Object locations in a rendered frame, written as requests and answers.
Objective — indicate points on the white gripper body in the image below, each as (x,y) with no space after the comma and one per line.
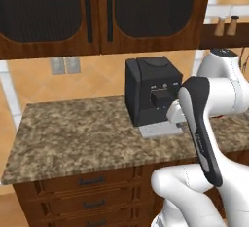
(176,111)

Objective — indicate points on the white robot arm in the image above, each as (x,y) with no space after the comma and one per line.
(227,94)

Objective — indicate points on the black coffee machine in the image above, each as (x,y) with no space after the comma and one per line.
(146,88)

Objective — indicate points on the wooden salt shaker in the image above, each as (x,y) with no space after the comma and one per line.
(220,27)

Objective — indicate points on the wooden pepper shaker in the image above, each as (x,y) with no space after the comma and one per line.
(232,26)

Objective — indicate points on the dark wooden cupboard door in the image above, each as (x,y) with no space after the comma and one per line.
(45,10)
(155,7)

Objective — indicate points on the brown wooden drawer front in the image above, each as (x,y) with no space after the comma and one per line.
(71,221)
(58,182)
(64,205)

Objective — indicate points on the dark wooden wall shelf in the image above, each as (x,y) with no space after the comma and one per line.
(210,41)

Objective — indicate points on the grey wall socket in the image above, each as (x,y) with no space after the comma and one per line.
(73,65)
(57,66)

